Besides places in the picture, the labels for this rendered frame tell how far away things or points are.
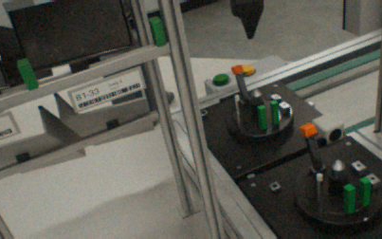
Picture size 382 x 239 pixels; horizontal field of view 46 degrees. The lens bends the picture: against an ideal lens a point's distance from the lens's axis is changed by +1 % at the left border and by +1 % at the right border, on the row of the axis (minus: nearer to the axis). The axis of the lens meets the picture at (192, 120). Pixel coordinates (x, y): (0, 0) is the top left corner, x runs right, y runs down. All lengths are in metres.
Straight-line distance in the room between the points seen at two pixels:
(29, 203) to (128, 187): 0.23
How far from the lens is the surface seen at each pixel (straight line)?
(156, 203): 0.97
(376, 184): 0.77
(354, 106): 1.08
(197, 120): 0.59
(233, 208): 0.79
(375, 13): 0.81
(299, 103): 0.99
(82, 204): 1.03
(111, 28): 0.56
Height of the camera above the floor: 1.53
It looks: 35 degrees down
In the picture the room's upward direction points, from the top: 12 degrees counter-clockwise
